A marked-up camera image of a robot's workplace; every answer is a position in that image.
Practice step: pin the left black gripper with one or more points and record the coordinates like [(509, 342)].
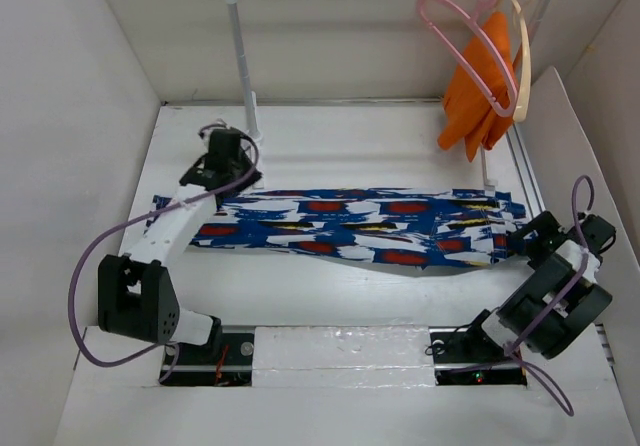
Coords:
[(247, 183)]

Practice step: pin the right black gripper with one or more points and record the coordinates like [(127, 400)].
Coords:
[(545, 224)]

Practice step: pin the blue patterned trousers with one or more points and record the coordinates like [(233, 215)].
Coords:
[(410, 227)]

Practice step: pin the pink plastic hanger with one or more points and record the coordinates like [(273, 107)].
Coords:
[(487, 46)]

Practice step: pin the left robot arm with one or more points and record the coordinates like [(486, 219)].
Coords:
[(136, 295)]

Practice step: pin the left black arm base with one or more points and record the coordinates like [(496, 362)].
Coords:
[(231, 366)]

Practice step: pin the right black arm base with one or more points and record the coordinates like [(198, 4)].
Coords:
[(466, 358)]

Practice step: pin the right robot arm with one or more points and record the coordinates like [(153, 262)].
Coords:
[(560, 298)]

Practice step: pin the beige plastic hanger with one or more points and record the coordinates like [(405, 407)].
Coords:
[(522, 61)]

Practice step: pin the orange garment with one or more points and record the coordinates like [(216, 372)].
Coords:
[(470, 119)]

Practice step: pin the aluminium rail right side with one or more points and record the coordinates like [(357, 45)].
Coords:
[(525, 171)]

